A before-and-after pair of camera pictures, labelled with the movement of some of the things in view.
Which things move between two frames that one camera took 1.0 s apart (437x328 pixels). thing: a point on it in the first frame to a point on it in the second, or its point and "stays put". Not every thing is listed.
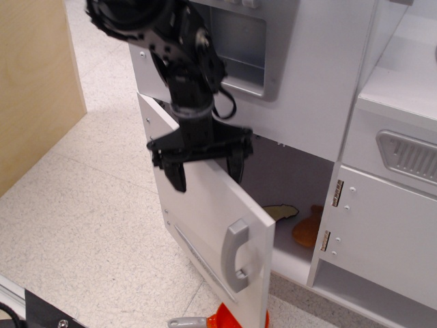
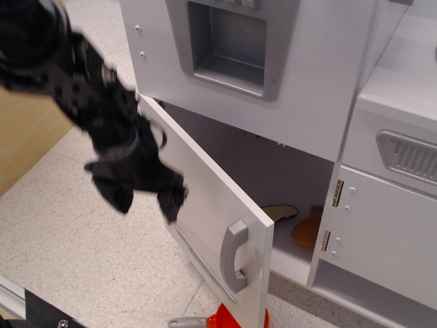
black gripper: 199,137 to 128,160
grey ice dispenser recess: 255,38 stays put
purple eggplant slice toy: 279,211 stays put
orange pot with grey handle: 220,318 stays put
